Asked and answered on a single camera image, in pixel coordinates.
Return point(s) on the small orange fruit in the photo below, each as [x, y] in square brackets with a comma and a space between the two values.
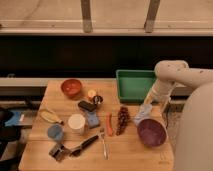
[91, 93]

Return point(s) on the metal clip tool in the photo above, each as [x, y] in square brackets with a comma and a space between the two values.
[59, 152]

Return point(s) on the small dark round can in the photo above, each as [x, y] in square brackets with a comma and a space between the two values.
[97, 100]

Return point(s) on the purple bowl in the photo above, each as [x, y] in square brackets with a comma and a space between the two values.
[151, 133]

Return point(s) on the red bowl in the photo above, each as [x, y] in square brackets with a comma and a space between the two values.
[71, 88]

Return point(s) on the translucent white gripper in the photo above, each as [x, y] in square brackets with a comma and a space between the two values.
[144, 113]

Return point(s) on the silver metal fork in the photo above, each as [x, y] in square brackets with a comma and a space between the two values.
[105, 152]

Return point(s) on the blue sponge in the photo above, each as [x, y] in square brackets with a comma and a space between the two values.
[92, 120]

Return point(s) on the white cup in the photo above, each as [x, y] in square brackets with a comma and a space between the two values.
[77, 123]

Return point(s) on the orange carrot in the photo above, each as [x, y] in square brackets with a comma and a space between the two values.
[109, 125]

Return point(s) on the black handled spatula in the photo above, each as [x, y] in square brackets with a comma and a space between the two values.
[77, 150]

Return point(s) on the yellow banana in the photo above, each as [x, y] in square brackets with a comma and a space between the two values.
[50, 117]

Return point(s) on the green plastic tray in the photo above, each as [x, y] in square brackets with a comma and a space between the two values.
[133, 85]

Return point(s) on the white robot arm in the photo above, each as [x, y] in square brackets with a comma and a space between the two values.
[194, 137]

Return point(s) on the bunch of dark grapes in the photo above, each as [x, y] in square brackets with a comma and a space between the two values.
[123, 119]

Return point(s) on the blue object beside table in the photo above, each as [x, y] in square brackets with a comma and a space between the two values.
[16, 119]

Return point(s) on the black rectangular block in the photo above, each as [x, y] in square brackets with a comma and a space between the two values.
[86, 106]

